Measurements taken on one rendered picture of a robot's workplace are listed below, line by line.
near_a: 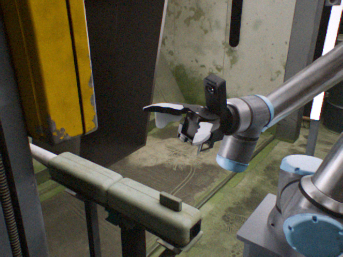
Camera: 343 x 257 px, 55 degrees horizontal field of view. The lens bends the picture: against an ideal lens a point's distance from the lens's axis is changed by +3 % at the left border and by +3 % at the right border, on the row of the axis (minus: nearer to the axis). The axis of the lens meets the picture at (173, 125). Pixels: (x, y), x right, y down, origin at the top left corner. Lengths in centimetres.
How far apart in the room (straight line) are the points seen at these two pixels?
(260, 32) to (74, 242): 241
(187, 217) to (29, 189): 21
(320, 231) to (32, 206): 74
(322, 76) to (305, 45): 223
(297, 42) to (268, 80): 43
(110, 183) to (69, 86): 26
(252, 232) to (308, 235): 31
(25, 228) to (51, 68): 17
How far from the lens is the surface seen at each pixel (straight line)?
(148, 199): 48
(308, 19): 317
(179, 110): 69
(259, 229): 124
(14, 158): 33
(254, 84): 341
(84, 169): 57
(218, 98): 69
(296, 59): 322
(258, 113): 83
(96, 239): 66
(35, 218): 37
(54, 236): 220
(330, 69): 96
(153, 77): 197
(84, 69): 32
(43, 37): 29
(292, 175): 109
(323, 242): 98
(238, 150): 87
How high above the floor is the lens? 143
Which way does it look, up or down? 23 degrees down
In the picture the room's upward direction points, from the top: straight up
